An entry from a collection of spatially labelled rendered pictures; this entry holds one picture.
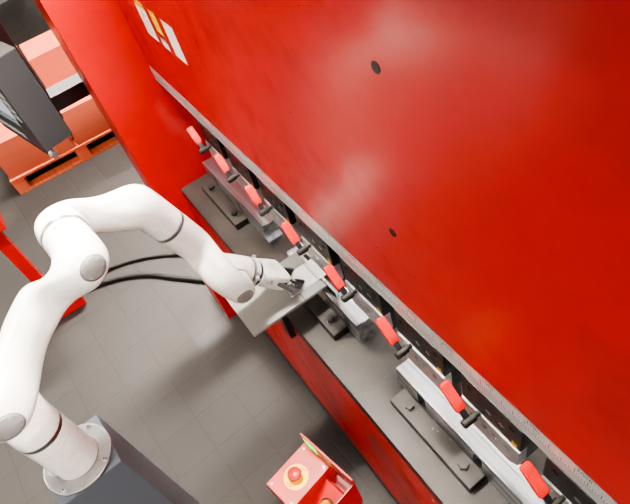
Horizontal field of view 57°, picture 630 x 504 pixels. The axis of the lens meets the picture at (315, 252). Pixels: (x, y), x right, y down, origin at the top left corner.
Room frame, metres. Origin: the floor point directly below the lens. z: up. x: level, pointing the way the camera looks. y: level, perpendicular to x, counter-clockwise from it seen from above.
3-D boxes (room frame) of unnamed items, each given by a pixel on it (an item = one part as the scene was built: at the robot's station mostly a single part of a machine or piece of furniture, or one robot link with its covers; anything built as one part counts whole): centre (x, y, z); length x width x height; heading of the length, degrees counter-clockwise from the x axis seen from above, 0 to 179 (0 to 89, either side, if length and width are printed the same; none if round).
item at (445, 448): (0.59, -0.14, 0.89); 0.30 x 0.05 x 0.03; 20
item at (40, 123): (2.12, 0.88, 1.42); 0.45 x 0.12 x 0.36; 34
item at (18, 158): (4.10, 1.47, 0.34); 1.12 x 0.80 x 0.67; 112
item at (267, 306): (1.13, 0.15, 1.00); 0.26 x 0.18 x 0.01; 110
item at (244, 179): (1.39, 0.09, 1.26); 0.15 x 0.09 x 0.17; 20
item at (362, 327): (1.13, 0.00, 0.92); 0.39 x 0.06 x 0.10; 20
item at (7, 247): (2.40, 1.49, 0.42); 0.25 x 0.20 x 0.83; 110
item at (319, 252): (1.01, -0.04, 1.26); 0.15 x 0.09 x 0.17; 20
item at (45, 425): (0.83, 0.79, 1.30); 0.19 x 0.12 x 0.24; 28
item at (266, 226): (1.69, 0.20, 0.92); 0.50 x 0.06 x 0.10; 20
